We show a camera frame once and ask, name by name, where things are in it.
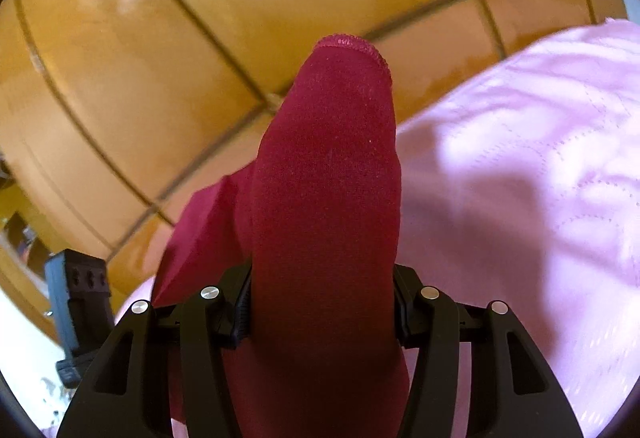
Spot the wooden shelf cabinet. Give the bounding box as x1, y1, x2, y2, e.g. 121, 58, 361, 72
0, 158, 56, 289

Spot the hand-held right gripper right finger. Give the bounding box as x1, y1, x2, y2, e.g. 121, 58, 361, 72
395, 265, 583, 438

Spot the wooden wardrobe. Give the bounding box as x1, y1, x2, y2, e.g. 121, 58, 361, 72
0, 0, 631, 349

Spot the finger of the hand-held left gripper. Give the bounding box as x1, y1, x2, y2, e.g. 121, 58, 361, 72
44, 250, 112, 386

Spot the pink quilted bedspread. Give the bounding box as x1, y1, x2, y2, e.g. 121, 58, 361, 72
40, 18, 640, 438

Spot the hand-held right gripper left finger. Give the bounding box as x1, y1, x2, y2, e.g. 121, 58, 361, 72
57, 263, 253, 438

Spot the red garment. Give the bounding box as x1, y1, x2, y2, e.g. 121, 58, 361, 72
150, 32, 421, 438

